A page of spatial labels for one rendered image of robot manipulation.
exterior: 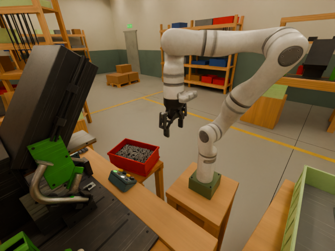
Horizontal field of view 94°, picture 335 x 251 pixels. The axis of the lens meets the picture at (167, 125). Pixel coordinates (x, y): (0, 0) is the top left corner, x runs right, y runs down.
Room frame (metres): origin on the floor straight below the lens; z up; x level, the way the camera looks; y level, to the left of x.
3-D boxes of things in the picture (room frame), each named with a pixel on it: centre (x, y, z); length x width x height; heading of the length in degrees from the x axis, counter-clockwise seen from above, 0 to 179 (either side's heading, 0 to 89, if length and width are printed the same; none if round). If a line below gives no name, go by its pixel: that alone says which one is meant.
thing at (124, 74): (7.02, 1.88, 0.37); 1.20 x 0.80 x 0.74; 143
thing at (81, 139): (0.67, 0.60, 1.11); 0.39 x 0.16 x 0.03; 140
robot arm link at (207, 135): (0.64, -0.20, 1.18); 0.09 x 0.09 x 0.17; 36
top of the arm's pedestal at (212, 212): (0.64, -0.20, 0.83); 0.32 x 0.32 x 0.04; 52
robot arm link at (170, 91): (0.53, -0.04, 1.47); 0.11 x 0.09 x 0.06; 51
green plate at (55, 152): (0.54, 0.51, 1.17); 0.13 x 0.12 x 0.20; 50
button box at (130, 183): (0.65, 0.27, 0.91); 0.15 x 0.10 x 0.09; 50
